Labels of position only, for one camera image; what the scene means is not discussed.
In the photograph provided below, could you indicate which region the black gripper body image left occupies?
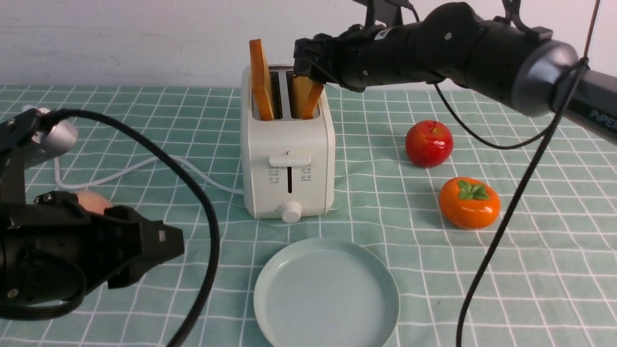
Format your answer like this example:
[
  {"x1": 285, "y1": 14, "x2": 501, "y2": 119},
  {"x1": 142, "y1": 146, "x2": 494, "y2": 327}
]
[{"x1": 1, "y1": 192, "x2": 184, "y2": 306}]

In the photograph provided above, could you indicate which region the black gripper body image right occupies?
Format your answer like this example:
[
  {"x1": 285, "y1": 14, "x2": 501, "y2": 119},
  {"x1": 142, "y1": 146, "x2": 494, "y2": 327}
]
[{"x1": 293, "y1": 23, "x2": 434, "y2": 93}]

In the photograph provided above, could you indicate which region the toasted bread slice slot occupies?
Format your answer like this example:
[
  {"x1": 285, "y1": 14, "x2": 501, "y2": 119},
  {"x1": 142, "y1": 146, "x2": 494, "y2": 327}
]
[
  {"x1": 249, "y1": 39, "x2": 275, "y2": 121},
  {"x1": 291, "y1": 75, "x2": 324, "y2": 120}
]

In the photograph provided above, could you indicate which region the pink peach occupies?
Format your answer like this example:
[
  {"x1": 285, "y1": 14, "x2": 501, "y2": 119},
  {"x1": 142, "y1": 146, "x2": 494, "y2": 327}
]
[{"x1": 75, "y1": 190, "x2": 113, "y2": 214}]

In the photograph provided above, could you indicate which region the red apple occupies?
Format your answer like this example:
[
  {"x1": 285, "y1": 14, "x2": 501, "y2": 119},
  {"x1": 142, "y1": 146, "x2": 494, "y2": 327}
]
[{"x1": 405, "y1": 120, "x2": 454, "y2": 168}]

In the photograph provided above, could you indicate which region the green checkered tablecloth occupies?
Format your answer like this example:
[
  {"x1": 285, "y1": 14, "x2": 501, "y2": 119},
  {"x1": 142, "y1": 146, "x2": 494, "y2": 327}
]
[{"x1": 0, "y1": 86, "x2": 617, "y2": 347}]

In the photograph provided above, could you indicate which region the white two-slot toaster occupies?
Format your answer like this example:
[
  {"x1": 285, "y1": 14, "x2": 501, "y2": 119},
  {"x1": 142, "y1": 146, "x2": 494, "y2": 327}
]
[{"x1": 240, "y1": 66, "x2": 336, "y2": 223}]

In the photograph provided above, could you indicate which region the orange persimmon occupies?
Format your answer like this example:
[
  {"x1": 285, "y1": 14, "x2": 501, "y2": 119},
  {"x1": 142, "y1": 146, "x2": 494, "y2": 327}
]
[{"x1": 438, "y1": 176, "x2": 502, "y2": 230}]

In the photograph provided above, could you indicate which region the light green round plate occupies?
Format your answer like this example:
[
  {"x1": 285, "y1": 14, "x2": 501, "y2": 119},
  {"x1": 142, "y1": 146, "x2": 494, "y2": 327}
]
[{"x1": 253, "y1": 238, "x2": 400, "y2": 347}]

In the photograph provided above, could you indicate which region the white toaster power cable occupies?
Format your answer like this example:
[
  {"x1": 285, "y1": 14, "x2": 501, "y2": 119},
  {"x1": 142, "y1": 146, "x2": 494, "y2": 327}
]
[{"x1": 54, "y1": 155, "x2": 244, "y2": 196}]

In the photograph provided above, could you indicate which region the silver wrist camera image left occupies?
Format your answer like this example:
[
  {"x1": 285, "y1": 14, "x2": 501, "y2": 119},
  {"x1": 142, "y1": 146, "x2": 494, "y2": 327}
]
[{"x1": 18, "y1": 120, "x2": 79, "y2": 169}]

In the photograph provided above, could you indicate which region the black cable image left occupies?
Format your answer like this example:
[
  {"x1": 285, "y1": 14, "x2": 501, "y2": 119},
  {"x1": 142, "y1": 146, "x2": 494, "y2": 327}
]
[{"x1": 0, "y1": 109, "x2": 221, "y2": 347}]

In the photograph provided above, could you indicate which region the black cable image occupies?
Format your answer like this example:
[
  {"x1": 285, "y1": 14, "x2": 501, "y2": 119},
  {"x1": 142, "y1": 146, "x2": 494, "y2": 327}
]
[
  {"x1": 434, "y1": 0, "x2": 603, "y2": 347},
  {"x1": 0, "y1": 109, "x2": 221, "y2": 347}
]

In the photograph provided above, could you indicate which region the black cable image right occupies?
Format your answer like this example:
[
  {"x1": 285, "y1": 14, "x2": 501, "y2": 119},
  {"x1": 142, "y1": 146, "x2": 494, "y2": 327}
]
[{"x1": 434, "y1": 0, "x2": 603, "y2": 347}]

